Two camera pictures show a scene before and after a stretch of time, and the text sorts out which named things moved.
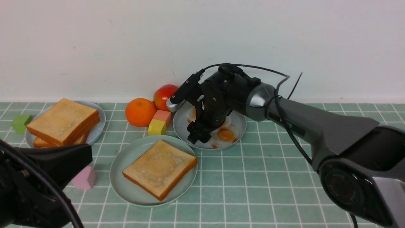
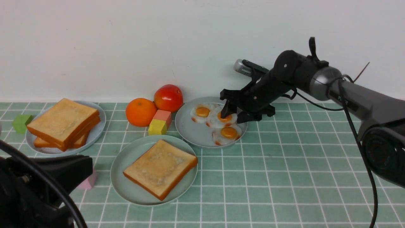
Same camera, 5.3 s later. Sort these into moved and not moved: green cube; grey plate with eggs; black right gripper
Moved: black right gripper
Not moved: grey plate with eggs; green cube
